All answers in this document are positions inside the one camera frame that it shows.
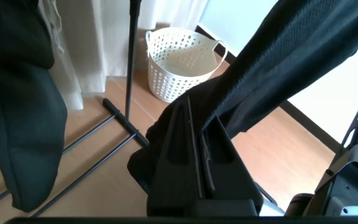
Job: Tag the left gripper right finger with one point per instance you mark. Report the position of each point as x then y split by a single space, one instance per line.
235 183

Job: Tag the black clothes rack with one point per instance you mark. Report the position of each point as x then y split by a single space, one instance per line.
131 62

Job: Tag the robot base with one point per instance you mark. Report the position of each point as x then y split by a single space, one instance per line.
353 186

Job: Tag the black garment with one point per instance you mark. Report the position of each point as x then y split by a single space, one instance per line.
291 46

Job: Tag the beige curtain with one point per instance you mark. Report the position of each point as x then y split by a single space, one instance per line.
104 31

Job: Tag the black shorts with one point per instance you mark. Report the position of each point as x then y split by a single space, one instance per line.
20 140

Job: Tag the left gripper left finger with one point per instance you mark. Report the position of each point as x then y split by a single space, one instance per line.
172 186

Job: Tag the white laundry basket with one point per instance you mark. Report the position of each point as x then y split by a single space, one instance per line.
166 84

